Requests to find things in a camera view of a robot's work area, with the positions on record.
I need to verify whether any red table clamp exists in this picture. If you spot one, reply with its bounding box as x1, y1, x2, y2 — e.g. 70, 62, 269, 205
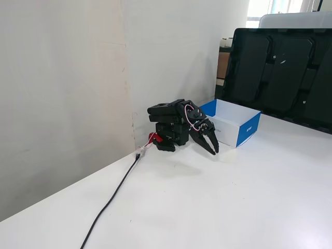
147, 132, 164, 144

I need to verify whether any black power cable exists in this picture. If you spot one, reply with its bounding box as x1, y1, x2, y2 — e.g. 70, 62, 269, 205
79, 153, 141, 249

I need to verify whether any bright window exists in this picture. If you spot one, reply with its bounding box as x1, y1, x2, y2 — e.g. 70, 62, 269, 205
246, 0, 332, 29

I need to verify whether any brown cardboard box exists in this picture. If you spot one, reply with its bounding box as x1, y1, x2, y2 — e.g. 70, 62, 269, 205
216, 51, 230, 79

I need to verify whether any white plastic container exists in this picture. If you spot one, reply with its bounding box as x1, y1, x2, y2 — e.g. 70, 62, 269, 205
258, 10, 332, 30

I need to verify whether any clear cable connector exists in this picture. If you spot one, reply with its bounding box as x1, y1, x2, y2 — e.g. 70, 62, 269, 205
134, 145, 148, 157

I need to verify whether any blue and white cardboard box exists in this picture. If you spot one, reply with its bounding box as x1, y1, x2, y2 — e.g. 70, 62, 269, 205
200, 98, 262, 149

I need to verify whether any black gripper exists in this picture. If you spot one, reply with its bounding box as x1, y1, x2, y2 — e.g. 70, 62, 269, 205
188, 118, 220, 156

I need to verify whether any large black plastic tray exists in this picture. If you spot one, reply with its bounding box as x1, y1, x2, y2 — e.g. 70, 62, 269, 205
221, 27, 332, 135

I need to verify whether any white and red servo wire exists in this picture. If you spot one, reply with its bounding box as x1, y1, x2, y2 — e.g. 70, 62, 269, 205
183, 103, 200, 132

